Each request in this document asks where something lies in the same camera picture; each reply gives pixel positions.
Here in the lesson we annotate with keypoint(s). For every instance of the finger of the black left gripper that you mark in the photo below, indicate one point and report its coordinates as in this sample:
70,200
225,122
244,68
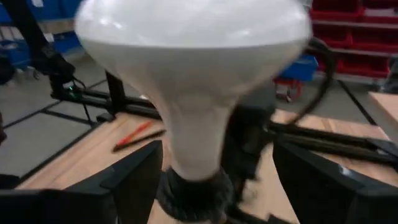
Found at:
248,218

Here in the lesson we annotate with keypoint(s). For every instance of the blue storage bin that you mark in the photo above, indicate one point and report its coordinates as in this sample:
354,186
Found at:
300,68

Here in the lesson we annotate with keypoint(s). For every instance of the black pen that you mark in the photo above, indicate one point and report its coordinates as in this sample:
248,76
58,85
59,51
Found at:
140,140

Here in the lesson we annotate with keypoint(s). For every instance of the black aluminium table frame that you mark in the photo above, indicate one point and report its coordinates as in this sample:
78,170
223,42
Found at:
118,99

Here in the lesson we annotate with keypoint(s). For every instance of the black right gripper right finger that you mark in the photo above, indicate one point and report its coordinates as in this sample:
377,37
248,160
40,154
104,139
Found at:
335,202

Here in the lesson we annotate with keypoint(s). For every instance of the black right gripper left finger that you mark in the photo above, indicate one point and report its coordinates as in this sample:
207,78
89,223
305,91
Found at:
93,205

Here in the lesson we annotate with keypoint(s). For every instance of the wooden base lamp black socket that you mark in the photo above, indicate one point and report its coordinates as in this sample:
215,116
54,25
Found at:
192,199

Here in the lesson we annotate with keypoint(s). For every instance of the blue storage bins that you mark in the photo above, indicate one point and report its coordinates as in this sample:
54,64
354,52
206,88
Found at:
66,42

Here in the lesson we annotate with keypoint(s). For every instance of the orange pen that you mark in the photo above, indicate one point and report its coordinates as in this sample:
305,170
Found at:
133,134

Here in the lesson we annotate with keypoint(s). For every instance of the red bin shelf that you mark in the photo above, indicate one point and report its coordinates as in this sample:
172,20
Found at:
357,31

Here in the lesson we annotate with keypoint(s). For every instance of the light wooden desk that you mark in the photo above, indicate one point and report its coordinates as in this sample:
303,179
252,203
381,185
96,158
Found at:
387,109

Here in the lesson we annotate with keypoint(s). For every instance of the white lightbulb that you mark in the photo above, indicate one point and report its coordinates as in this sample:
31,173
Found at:
192,68

